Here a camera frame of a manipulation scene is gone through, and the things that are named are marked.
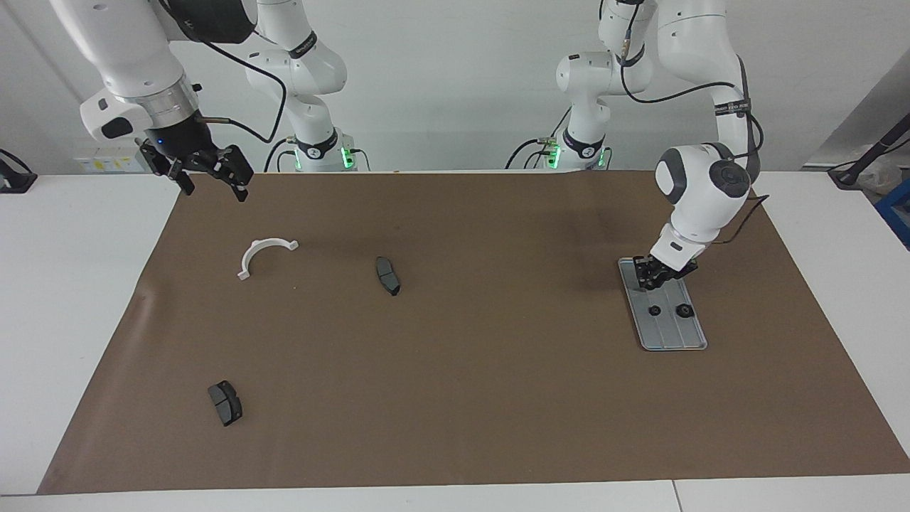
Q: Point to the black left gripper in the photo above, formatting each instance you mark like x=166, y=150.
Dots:
x=672, y=270

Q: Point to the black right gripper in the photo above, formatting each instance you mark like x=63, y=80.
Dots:
x=178, y=141

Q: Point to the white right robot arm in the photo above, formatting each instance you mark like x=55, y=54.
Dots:
x=142, y=57

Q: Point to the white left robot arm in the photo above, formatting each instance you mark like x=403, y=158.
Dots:
x=700, y=192

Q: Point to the silver metal tray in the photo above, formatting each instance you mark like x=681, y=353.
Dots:
x=668, y=334

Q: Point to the black table clamp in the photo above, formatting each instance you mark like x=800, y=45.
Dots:
x=14, y=181

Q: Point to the long grey brake pad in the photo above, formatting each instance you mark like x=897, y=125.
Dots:
x=387, y=276

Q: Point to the black stand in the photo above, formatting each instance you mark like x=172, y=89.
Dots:
x=849, y=174

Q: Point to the brown table mat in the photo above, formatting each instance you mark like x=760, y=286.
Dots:
x=455, y=391

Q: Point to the short grey brake pad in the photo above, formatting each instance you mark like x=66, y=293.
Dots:
x=226, y=405

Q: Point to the crumpled clear plastic bag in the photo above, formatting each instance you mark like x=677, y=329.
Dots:
x=885, y=178

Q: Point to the blue crate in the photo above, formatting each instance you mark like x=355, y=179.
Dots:
x=899, y=213

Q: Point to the white wall box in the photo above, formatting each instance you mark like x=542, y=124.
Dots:
x=106, y=160

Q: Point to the white curved plastic bracket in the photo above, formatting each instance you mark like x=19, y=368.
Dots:
x=244, y=273

